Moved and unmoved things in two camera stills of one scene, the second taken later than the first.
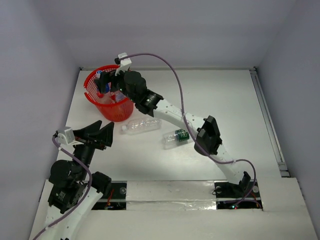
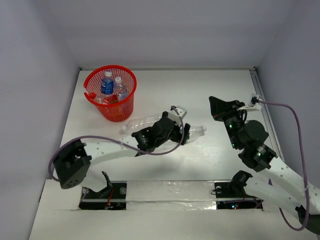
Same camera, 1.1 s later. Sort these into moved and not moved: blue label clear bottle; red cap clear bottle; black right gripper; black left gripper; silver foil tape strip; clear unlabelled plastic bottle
Moved: blue label clear bottle; black right gripper; red cap clear bottle; black left gripper
Not moved: silver foil tape strip; clear unlabelled plastic bottle
